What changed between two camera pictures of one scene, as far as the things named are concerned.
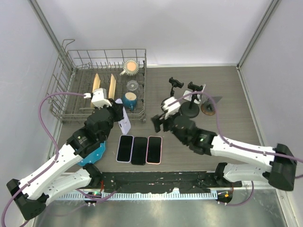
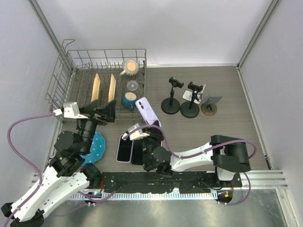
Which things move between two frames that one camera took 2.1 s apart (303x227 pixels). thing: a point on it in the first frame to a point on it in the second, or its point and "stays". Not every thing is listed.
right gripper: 156,122 to 155,134
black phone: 139,151 stays
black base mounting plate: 196,182 stays
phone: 124,124 to 146,111
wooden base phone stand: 208,107 stays
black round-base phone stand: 191,109 stays
